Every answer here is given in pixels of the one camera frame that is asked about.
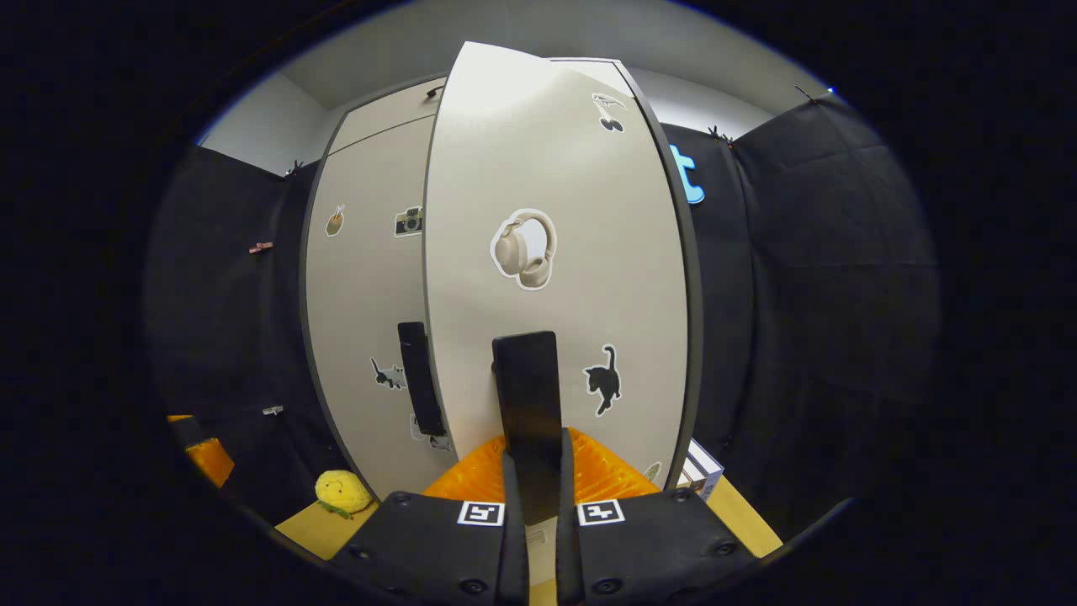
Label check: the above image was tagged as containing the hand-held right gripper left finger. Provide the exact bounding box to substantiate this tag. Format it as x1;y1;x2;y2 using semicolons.
326;433;531;606

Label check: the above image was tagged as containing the black backdrop cloth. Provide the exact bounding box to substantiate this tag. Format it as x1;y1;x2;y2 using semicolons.
143;88;942;540

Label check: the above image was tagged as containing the yellow plush toy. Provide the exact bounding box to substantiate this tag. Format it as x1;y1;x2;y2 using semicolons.
316;470;374;520

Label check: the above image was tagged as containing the beige cabinet drawer front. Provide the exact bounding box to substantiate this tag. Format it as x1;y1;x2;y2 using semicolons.
328;59;636;157

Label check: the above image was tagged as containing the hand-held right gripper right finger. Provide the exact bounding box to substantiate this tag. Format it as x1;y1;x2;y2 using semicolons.
555;428;762;606

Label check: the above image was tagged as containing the double-door shoe cabinet frame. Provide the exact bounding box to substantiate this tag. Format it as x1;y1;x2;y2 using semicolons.
299;57;704;506

